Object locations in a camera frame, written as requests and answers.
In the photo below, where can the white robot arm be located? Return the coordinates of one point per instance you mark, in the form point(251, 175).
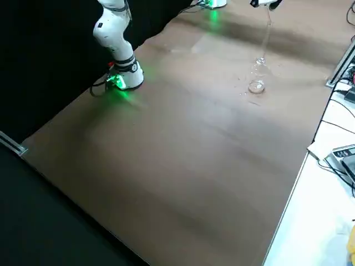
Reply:
point(217, 2)
point(124, 69)

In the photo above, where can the black power adapter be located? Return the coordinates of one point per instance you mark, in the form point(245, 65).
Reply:
point(350, 95)

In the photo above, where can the white paper sheet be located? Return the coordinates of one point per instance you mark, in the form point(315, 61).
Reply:
point(316, 149)

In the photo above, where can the grey device with black panel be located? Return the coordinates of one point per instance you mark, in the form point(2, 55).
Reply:
point(344, 153)

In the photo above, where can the yellow object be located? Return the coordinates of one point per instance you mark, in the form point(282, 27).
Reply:
point(351, 243)

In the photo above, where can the aluminium profile post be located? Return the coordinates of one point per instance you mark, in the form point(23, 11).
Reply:
point(342, 61)

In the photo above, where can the aluminium profile rail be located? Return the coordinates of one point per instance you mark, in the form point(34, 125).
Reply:
point(14, 145)

